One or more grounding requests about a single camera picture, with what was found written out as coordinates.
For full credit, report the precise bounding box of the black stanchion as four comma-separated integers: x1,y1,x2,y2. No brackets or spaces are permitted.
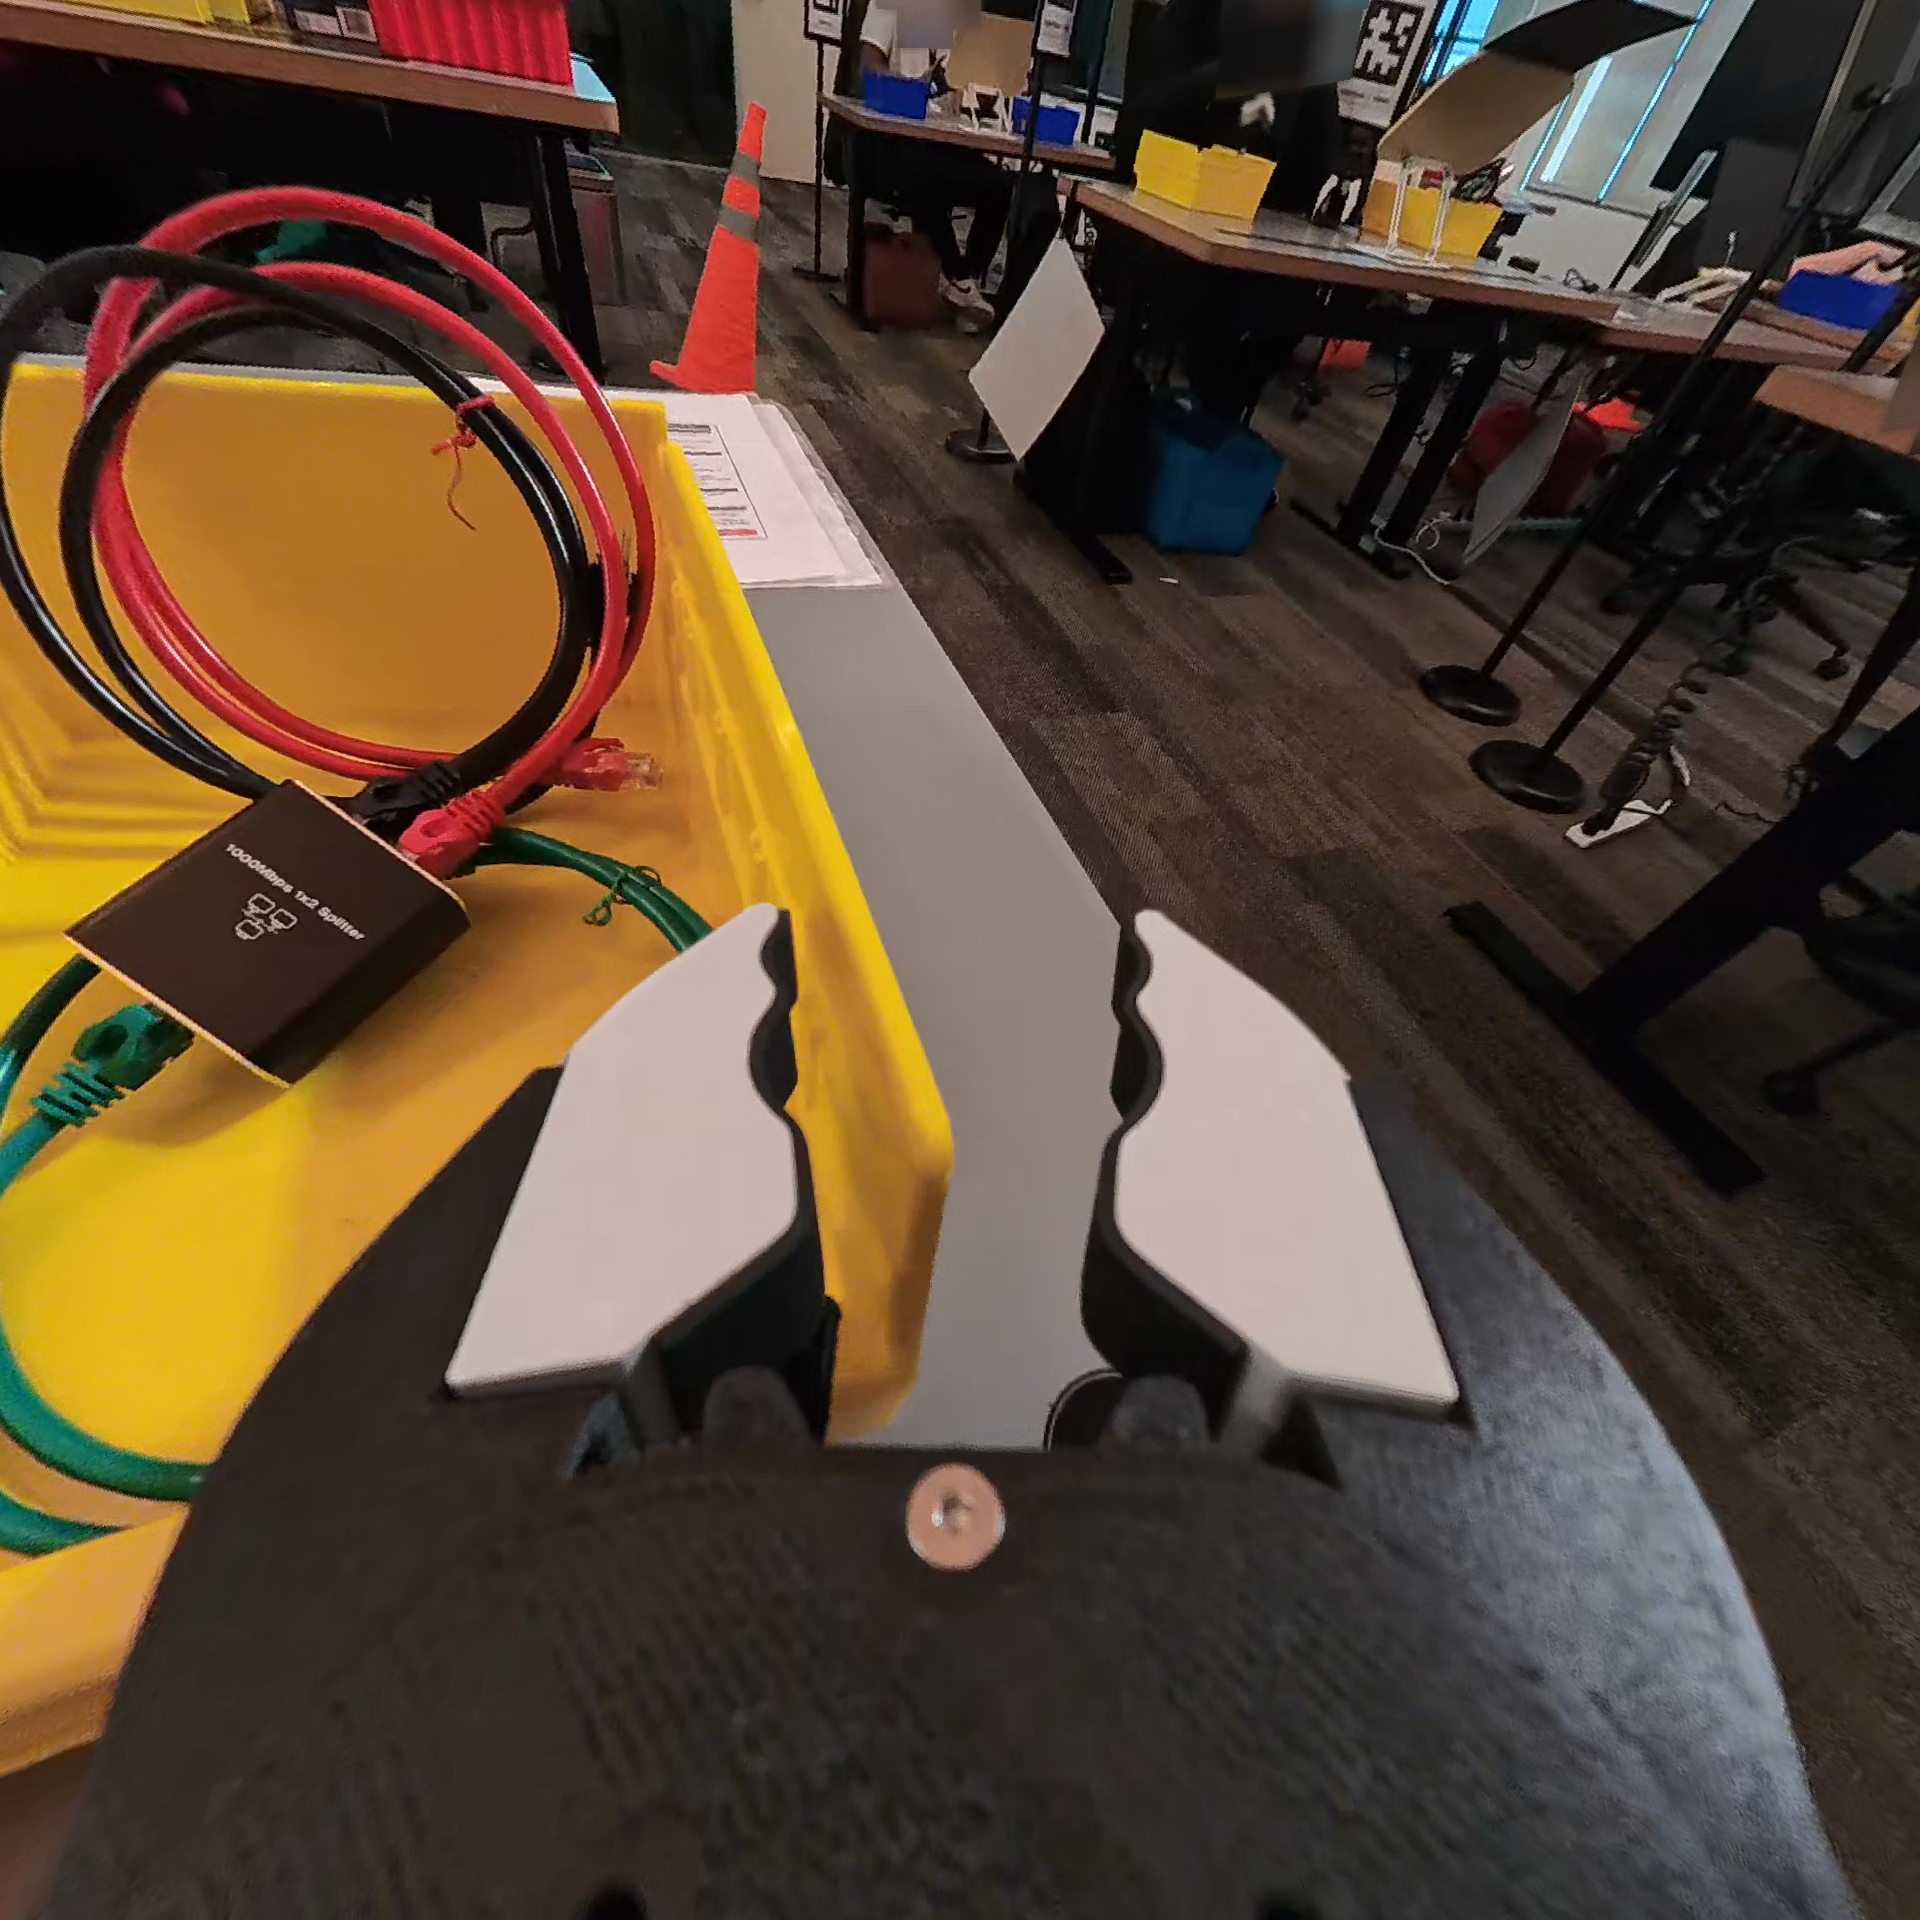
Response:
1417,286,1757,731
1470,322,1906,816

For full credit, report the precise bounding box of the red bag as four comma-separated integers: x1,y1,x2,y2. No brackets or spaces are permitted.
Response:
1462,398,1606,519

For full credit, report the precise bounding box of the red twist tie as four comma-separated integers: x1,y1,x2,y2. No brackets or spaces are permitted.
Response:
429,392,501,530

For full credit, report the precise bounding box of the yellow plastic bin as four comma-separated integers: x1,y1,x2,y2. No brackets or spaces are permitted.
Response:
1132,130,1278,217
0,351,958,1786
1363,158,1506,254

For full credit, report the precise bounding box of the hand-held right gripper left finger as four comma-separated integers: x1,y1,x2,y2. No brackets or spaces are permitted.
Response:
444,903,840,1443

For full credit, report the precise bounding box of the green ethernet cable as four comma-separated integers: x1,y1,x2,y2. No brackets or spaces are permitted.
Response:
0,217,718,1557

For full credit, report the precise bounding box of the white power strip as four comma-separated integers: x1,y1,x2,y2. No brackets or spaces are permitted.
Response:
1564,749,1692,850

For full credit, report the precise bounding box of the red plastic bin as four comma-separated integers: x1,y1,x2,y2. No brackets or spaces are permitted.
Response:
369,0,576,86

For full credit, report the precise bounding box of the black ethernet splitter box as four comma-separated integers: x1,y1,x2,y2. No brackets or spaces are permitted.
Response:
65,778,472,1086

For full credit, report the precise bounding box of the blue plastic crate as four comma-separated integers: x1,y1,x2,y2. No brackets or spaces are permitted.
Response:
1148,392,1290,558

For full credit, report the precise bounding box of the black white marker sign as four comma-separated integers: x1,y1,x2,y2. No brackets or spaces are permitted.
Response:
1352,0,1437,96

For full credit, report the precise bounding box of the white paper sheet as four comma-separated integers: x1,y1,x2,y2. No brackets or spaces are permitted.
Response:
661,392,889,590

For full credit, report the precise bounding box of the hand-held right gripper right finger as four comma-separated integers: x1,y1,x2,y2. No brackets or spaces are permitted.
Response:
1078,906,1470,1414

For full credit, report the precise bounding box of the black ethernet cable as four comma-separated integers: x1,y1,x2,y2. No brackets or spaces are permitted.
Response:
0,247,606,841

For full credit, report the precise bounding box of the red ethernet cable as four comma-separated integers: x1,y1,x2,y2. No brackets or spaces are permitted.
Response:
82,194,665,882

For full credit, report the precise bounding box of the orange traffic cone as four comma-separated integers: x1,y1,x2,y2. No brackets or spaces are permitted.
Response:
649,103,770,394

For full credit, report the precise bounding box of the long wooden table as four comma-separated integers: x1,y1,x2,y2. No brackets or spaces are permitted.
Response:
1073,181,1920,587

